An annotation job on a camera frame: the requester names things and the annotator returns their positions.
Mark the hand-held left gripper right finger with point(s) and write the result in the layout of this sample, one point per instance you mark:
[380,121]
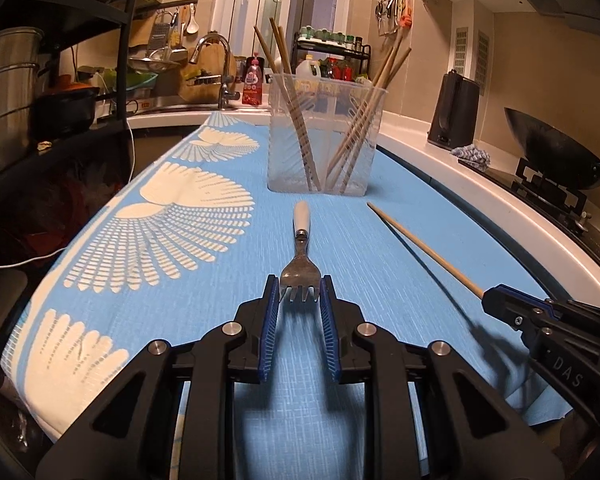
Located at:
[331,332]

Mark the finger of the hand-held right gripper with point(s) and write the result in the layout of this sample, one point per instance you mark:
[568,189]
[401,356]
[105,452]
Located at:
[510,307]
[580,312]

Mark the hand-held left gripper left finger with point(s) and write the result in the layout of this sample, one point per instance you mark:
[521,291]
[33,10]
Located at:
[269,330]

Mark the wooden chopstick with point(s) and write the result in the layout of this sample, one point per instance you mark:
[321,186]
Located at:
[387,57]
[400,62]
[276,40]
[360,145]
[283,47]
[352,132]
[267,52]
[420,247]

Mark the clear plastic utensil holder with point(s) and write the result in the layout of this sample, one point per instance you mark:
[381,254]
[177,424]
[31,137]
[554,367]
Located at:
[325,160]

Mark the blue printed tablecloth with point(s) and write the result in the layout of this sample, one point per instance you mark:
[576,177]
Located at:
[380,310]

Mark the black gas stove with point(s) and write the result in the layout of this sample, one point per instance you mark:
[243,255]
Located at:
[545,185]

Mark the checked dish cloth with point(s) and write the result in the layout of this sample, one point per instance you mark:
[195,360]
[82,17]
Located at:
[472,155]

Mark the black wok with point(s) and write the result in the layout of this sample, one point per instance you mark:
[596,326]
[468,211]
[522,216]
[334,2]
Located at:
[555,150]

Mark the black electric kettle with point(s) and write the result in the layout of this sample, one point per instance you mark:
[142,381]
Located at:
[452,110]

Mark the red dish soap bottle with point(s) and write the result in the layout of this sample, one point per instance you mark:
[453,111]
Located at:
[252,85]

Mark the wooden cutting board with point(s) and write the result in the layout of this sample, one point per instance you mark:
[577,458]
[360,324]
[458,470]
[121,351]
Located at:
[207,72]

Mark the red-capped sauce bottle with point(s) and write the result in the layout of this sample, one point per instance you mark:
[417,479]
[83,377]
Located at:
[332,67]

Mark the large cooking oil jug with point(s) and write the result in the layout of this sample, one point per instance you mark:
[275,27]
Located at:
[309,66]

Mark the chrome faucet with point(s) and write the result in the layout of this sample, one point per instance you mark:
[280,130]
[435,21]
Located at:
[219,60]

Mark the black spice rack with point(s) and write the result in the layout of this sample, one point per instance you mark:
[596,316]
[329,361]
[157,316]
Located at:
[365,60]

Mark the green basin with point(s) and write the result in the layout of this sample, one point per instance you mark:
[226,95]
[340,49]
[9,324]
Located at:
[137,80]

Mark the row of spice jars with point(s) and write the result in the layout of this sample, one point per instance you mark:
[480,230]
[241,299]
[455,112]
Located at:
[330,36]

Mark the dark pot with orange rim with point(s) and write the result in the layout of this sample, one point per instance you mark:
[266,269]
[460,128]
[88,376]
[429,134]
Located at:
[65,110]

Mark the black shelf rack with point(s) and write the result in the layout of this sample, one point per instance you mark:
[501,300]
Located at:
[122,60]

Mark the metal grater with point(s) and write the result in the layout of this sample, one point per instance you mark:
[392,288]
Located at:
[159,35]

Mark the white hanging ladle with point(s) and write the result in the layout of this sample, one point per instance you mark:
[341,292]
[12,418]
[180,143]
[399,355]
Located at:
[192,19]

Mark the hanging kitchen tools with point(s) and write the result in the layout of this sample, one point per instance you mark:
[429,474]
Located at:
[394,7]

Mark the steel stock pot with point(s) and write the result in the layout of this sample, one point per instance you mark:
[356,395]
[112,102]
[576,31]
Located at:
[7,100]

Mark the wall vent grille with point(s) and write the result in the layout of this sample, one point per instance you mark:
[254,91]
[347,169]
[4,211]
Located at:
[482,57]
[460,50]

